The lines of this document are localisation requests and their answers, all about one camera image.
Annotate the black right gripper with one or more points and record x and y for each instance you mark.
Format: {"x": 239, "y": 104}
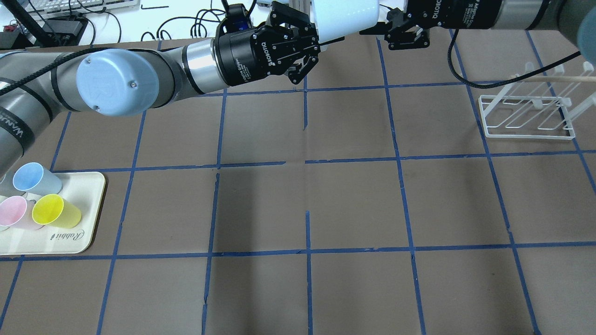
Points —
{"x": 458, "y": 14}

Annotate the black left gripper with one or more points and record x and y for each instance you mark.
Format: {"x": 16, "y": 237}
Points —
{"x": 238, "y": 58}

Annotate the light blue cup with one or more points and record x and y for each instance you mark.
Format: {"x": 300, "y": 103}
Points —
{"x": 335, "y": 19}

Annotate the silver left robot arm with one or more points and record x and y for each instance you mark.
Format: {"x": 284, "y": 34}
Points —
{"x": 36, "y": 87}

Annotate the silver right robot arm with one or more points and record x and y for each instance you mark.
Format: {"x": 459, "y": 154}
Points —
{"x": 409, "y": 28}

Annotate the yellow cup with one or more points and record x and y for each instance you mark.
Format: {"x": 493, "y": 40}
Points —
{"x": 54, "y": 211}

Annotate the pink cup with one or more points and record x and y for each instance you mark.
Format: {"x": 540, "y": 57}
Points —
{"x": 16, "y": 212}

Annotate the cream plastic tray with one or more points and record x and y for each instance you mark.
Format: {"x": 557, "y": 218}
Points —
{"x": 83, "y": 189}

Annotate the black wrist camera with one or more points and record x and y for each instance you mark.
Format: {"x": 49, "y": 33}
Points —
{"x": 237, "y": 19}

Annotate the white wire cup rack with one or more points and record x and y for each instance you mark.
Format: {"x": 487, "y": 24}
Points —
{"x": 543, "y": 107}

